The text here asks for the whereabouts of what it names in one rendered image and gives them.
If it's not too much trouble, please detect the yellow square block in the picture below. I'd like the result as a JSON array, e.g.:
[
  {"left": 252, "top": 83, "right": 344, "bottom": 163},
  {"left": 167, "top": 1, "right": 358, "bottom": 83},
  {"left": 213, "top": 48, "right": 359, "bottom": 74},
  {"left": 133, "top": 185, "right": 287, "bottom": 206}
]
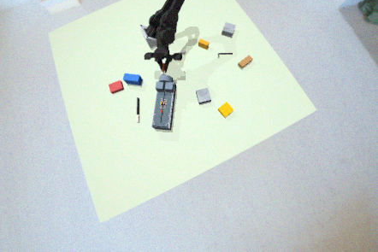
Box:
[{"left": 217, "top": 103, "right": 234, "bottom": 118}]

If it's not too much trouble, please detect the red rectangular block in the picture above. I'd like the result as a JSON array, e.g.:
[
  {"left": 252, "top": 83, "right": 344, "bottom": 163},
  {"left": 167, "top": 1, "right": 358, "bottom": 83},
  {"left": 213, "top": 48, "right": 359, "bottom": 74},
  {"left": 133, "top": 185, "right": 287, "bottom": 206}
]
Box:
[{"left": 109, "top": 80, "right": 124, "bottom": 93}]

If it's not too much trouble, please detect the small yellow block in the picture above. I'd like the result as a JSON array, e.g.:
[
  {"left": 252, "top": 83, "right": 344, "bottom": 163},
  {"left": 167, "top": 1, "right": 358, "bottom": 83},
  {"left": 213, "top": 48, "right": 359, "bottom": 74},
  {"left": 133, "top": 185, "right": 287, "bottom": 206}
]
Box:
[{"left": 198, "top": 39, "right": 210, "bottom": 49}]

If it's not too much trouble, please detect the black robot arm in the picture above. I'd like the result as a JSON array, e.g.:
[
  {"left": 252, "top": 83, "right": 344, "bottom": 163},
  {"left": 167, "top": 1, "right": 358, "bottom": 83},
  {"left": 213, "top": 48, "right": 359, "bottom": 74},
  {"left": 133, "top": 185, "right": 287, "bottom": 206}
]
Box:
[{"left": 144, "top": 0, "right": 185, "bottom": 60}]

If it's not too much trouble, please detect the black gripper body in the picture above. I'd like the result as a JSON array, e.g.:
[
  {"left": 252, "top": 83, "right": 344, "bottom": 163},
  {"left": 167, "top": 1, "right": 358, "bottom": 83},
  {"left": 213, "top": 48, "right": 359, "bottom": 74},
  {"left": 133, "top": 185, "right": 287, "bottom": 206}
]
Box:
[{"left": 145, "top": 42, "right": 182, "bottom": 61}]

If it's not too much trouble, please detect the blue block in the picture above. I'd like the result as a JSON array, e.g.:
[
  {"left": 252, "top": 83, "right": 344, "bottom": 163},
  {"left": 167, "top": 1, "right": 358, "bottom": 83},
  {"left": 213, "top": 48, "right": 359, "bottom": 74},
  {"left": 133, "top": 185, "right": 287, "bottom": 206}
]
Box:
[{"left": 123, "top": 73, "right": 143, "bottom": 85}]

